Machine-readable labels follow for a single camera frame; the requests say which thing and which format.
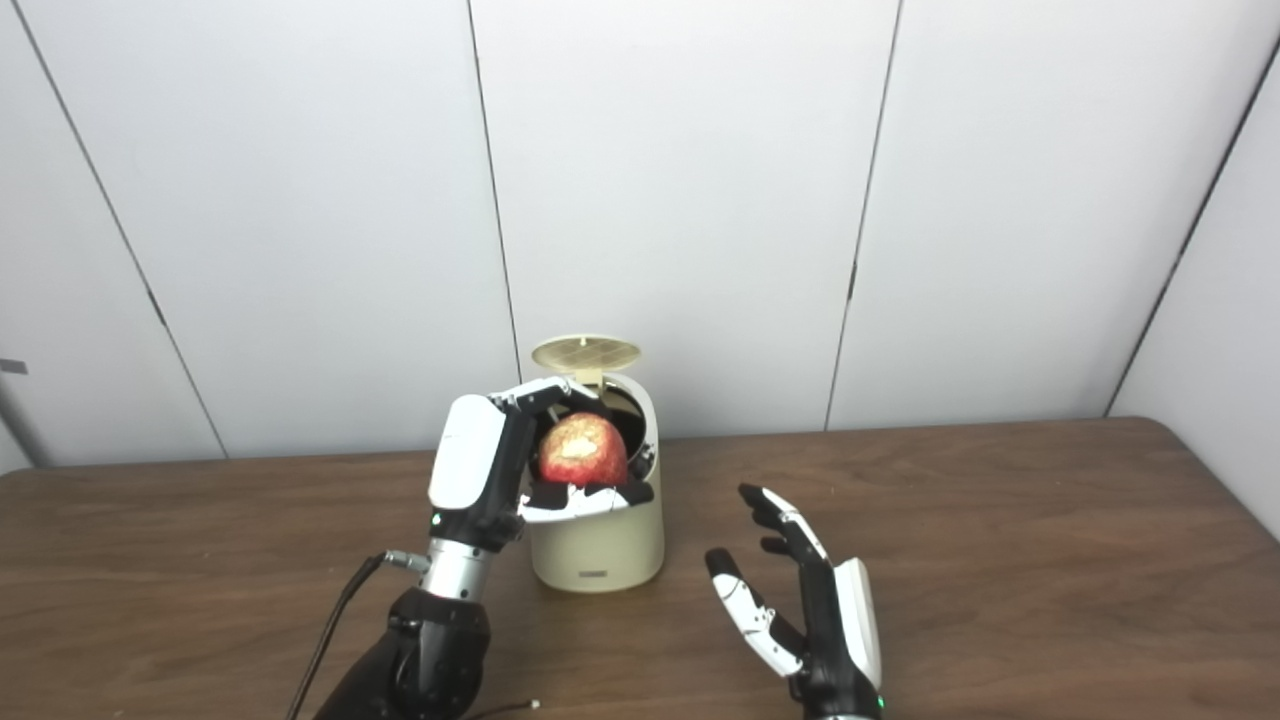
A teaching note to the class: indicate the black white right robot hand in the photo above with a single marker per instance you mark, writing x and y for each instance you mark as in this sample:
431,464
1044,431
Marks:
835,640

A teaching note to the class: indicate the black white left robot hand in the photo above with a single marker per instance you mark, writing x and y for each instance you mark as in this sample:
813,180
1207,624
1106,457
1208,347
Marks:
470,460

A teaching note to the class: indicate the red apple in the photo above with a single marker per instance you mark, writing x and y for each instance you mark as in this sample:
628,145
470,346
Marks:
583,450

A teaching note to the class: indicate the cream round bin lid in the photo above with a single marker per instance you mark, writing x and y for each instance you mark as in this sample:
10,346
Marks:
585,353

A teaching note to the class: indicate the cream-colored bin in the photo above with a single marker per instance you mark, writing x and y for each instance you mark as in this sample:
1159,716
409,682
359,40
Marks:
600,550

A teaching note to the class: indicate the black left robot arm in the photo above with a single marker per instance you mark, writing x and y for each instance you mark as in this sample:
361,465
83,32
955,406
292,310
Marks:
435,650

